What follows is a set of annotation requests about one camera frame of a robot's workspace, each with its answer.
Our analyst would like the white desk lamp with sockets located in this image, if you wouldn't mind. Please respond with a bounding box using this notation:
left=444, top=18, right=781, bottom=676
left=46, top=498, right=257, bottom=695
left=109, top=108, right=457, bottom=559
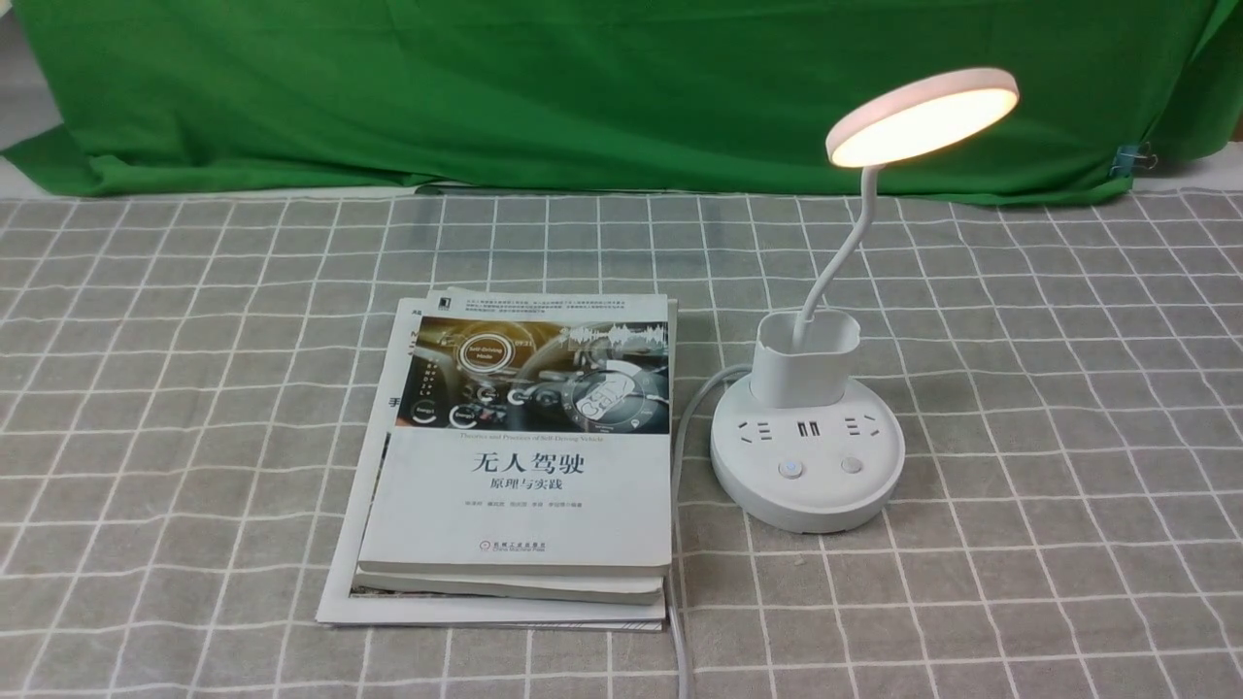
left=710, top=67, right=1021, bottom=534

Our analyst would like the top self-driving book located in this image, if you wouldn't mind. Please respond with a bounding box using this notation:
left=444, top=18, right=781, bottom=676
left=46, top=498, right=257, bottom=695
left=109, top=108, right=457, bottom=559
left=357, top=292, right=672, bottom=580

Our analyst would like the middle book in stack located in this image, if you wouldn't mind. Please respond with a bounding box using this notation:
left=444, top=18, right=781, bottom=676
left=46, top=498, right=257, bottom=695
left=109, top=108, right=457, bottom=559
left=352, top=286, right=679, bottom=607

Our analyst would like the bottom large white book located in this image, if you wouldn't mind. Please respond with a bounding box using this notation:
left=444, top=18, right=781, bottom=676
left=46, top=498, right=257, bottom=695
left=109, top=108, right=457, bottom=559
left=316, top=299, right=666, bottom=632

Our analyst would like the grey checked tablecloth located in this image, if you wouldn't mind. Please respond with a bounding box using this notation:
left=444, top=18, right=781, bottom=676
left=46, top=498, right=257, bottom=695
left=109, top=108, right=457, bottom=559
left=1, top=192, right=1242, bottom=698

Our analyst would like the green backdrop cloth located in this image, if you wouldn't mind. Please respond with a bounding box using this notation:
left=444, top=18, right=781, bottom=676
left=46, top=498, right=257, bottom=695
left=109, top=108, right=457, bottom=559
left=2, top=1, right=1241, bottom=205

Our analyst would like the blue binder clip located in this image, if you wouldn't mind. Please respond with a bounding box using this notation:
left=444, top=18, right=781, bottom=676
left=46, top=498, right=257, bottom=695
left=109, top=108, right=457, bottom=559
left=1109, top=142, right=1158, bottom=179

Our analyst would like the white lamp power cable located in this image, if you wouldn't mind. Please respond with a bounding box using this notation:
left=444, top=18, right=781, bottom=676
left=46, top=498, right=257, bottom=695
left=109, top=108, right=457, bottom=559
left=667, top=364, right=756, bottom=699

